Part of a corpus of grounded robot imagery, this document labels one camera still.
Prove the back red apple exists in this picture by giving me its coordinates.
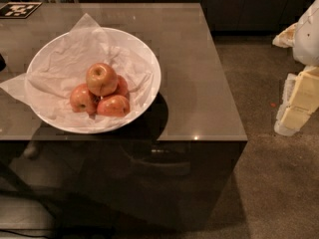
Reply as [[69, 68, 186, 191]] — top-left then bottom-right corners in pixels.
[[115, 75, 129, 97]]

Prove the top red-yellow apple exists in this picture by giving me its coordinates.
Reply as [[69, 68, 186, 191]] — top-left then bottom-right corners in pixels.
[[86, 63, 118, 97]]

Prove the red apple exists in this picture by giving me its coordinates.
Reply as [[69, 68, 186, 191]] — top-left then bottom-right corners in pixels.
[[70, 84, 100, 115], [115, 75, 129, 97], [97, 95, 131, 118]]

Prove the black white marker tag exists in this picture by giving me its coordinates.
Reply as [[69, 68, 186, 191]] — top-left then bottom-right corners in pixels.
[[0, 2, 42, 19]]

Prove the white crumpled paper liner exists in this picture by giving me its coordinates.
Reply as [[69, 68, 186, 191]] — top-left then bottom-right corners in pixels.
[[0, 13, 158, 131]]

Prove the front red apple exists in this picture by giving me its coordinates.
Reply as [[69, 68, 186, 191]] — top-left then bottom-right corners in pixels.
[[97, 95, 131, 118]]

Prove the dark object at left edge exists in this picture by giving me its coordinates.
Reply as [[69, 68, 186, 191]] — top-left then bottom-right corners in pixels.
[[0, 53, 6, 72]]

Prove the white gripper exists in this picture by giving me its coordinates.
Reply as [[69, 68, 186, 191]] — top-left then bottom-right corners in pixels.
[[272, 0, 319, 136]]

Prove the left red apple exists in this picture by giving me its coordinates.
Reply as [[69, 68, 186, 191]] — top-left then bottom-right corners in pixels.
[[70, 84, 100, 115]]

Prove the white bowl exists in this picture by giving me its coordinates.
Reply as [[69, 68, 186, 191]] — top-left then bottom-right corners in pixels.
[[25, 26, 162, 134]]

